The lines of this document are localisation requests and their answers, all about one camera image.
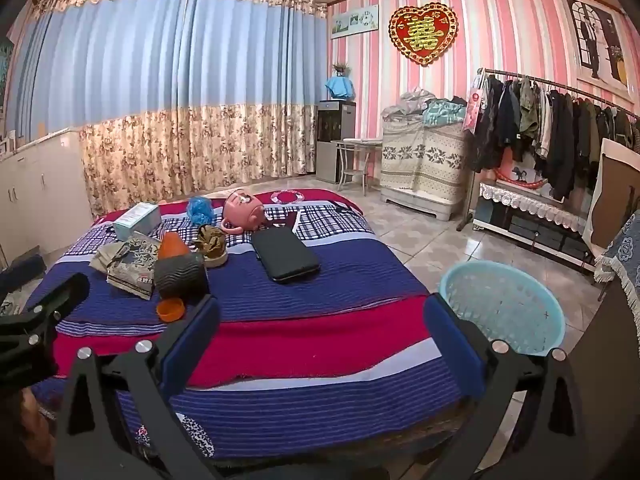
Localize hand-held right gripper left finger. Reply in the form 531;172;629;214
54;295;221;480

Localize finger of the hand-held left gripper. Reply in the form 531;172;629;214
0;255;49;292
0;272;91;341

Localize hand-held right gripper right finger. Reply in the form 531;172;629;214
422;292;589;480

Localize orange round lid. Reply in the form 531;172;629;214
156;297;186;322

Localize black ribbed cylinder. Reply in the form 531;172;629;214
153;253;210;304

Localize beige cloth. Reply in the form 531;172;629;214
90;241;129;275

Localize light blue plastic basket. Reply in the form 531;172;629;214
439;260;567;359

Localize orange cone cup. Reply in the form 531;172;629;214
157;231;192;261

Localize brown woven toy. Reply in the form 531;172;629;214
192;224;230;267

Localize light green tissue box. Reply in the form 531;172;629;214
112;202;162;242

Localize black zip case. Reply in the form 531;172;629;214
250;227;321;285

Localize striped blue red blanket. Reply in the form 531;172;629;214
25;187;482;461

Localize pink face mask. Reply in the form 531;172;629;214
221;190;269;235

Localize low dark cabinet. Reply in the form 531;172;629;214
472;200;601;274

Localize white plastic cabinet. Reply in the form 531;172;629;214
382;187;464;221

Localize dark brown furniture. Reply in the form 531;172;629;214
570;285;640;480

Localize white lace cloth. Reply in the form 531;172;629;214
479;182;599;236

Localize patterned beige blanket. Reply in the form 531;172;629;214
380;117;469;196

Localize small metal table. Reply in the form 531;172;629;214
336;137;384;194

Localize brown folding table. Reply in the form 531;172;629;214
582;137;640;261

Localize grey water dispenser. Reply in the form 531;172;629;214
316;100;357;185

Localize pink hanging packet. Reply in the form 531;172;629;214
462;72;489;134

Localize row of hanging clothes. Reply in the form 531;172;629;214
472;74;640;201

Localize pile of clothes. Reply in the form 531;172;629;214
382;87;469;126

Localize blue floral curtain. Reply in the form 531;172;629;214
5;0;331;217

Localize metal clothes rack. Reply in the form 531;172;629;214
467;67;640;226

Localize blue cloth cover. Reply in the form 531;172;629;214
325;76;357;101

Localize red gold heart decoration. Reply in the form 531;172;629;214
389;4;459;67

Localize white wall cabinets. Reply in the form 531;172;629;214
0;127;94;261

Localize teal wall picture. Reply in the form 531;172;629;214
0;40;14;116

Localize wall poster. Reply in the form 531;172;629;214
565;0;634;94

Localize wall clock picture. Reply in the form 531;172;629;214
331;5;379;40

